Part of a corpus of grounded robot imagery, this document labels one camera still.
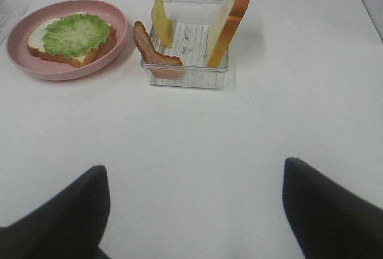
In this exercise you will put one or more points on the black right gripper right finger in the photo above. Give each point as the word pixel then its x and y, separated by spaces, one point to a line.
pixel 327 220

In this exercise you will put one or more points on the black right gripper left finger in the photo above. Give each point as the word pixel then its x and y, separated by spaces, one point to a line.
pixel 69 225

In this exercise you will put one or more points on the bacon strip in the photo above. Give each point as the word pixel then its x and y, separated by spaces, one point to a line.
pixel 152 56

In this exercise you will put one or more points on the bread slice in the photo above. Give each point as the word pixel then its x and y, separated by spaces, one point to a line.
pixel 35 48
pixel 223 28

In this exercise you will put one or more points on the green lettuce leaf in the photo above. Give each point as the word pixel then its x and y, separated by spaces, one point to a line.
pixel 76 35

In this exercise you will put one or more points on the yellow cheese slice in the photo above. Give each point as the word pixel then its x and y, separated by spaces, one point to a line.
pixel 161 23

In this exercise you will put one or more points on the pink round plate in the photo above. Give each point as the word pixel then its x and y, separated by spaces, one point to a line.
pixel 16 46

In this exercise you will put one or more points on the right clear plastic container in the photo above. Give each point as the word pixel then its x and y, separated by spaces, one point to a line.
pixel 191 20

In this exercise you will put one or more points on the clear plastic container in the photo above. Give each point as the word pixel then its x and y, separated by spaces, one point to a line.
pixel 191 20
pixel 7 18

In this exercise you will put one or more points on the left clear plastic container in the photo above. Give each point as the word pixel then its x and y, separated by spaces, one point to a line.
pixel 7 18

